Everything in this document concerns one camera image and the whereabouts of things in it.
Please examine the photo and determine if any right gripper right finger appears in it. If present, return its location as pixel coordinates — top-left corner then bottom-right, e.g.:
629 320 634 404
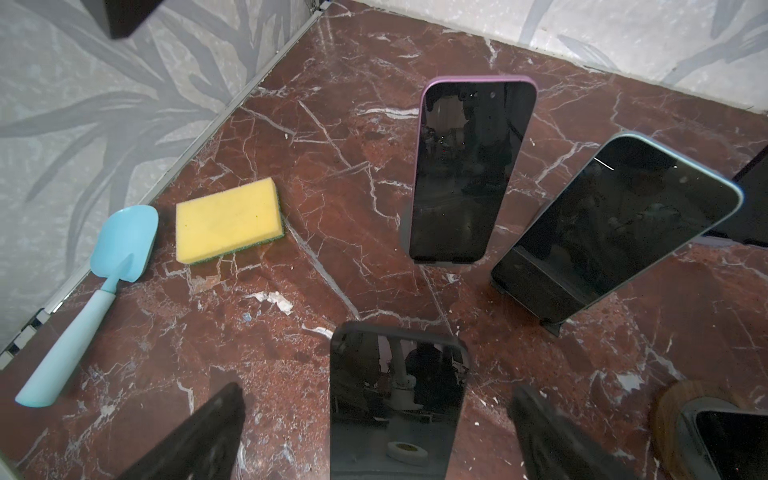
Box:
507 385 637 480

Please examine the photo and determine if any purple-edged phone on stand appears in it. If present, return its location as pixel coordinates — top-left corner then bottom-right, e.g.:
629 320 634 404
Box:
407 75 537 264

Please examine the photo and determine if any black phone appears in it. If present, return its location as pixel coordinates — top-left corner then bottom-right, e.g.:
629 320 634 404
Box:
329 322 470 479
706 147 768 248

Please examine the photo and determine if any green-edged phone on stand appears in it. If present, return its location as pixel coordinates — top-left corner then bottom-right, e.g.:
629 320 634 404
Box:
491 132 744 334

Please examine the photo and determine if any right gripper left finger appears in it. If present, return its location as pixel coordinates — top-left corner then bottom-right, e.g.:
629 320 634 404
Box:
119 382 246 480

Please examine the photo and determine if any yellow sponge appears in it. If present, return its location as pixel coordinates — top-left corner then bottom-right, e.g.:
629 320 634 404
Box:
175 178 284 265

